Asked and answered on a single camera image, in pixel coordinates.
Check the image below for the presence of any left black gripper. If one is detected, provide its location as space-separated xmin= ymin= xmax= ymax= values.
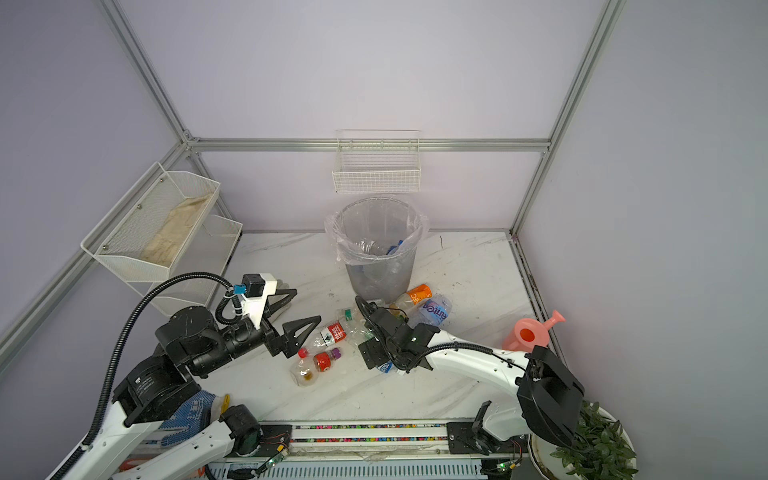
xmin=194 ymin=290 xmax=321 ymax=378

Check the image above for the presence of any red label clear bottle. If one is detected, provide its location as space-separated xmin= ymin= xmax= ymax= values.
xmin=298 ymin=322 xmax=347 ymax=359

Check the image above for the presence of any round red cap bottle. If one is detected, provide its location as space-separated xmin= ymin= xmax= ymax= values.
xmin=291 ymin=348 xmax=335 ymax=387

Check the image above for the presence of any large crushed blue label bottle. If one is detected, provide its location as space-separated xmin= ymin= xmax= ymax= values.
xmin=408 ymin=295 xmax=452 ymax=328

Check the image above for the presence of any blue cap water bottle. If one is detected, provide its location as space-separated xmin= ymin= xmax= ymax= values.
xmin=386 ymin=240 xmax=403 ymax=256

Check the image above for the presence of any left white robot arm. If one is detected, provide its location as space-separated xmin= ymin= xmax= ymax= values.
xmin=50 ymin=272 xmax=322 ymax=479

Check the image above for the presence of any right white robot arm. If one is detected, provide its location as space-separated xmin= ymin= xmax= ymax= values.
xmin=355 ymin=295 xmax=584 ymax=454

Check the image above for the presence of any grey mesh waste bin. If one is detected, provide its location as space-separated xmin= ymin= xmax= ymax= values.
xmin=325 ymin=195 xmax=429 ymax=301

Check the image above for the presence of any clear plastic bin liner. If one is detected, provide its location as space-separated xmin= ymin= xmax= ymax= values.
xmin=324 ymin=195 xmax=430 ymax=266

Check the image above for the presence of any clear green cap bottle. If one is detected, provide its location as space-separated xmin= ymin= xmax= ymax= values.
xmin=338 ymin=308 xmax=370 ymax=340

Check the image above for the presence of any orange label juice bottle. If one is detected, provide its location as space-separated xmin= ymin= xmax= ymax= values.
xmin=391 ymin=284 xmax=433 ymax=311

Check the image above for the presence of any white mesh lower shelf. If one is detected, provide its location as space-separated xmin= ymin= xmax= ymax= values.
xmin=151 ymin=214 xmax=242 ymax=317

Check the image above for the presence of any white mesh shelf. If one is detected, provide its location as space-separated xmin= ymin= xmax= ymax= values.
xmin=80 ymin=163 xmax=220 ymax=283
xmin=151 ymin=214 xmax=242 ymax=317

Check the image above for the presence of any blue dotted work glove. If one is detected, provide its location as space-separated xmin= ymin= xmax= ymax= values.
xmin=157 ymin=390 xmax=231 ymax=449

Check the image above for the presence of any pink spray bottle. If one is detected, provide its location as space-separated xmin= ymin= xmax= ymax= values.
xmin=502 ymin=310 xmax=566 ymax=353

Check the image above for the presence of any white mesh upper shelf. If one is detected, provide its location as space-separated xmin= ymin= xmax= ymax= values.
xmin=80 ymin=163 xmax=220 ymax=283

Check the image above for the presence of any potted green plant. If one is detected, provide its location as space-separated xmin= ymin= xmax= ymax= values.
xmin=528 ymin=401 xmax=639 ymax=480

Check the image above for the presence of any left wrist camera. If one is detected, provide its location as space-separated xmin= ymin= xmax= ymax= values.
xmin=233 ymin=273 xmax=278 ymax=328

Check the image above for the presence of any white wire wall basket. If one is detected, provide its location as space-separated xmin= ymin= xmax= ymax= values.
xmin=332 ymin=129 xmax=422 ymax=195

